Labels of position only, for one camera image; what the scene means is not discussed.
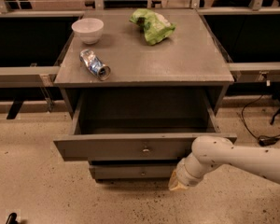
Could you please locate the black object at bottom left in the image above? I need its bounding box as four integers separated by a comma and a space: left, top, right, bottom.
6, 213, 19, 224

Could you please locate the right grey rail beam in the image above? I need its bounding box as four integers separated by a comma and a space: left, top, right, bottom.
228, 62, 280, 83

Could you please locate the grey lower drawer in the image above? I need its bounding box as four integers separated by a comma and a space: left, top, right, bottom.
90, 163, 176, 180

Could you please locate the grey drawer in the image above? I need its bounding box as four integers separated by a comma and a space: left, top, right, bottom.
90, 163, 176, 180
54, 87, 236, 161

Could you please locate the grey rail beam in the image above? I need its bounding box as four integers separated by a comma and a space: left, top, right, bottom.
228, 62, 280, 83
0, 66, 60, 88

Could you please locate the green chip bag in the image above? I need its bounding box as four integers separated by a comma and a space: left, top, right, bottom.
129, 8, 175, 46

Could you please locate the left grey rail beam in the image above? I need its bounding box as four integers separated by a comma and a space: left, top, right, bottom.
0, 66, 60, 88

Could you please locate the grey drawer cabinet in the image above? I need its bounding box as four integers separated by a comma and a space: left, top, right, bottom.
53, 8, 235, 183

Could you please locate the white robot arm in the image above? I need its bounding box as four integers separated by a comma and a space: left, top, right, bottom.
168, 135, 280, 191

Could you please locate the grey top drawer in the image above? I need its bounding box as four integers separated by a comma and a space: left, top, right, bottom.
54, 87, 236, 161

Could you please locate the white bowl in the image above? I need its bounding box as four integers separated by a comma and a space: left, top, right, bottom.
72, 18, 104, 44

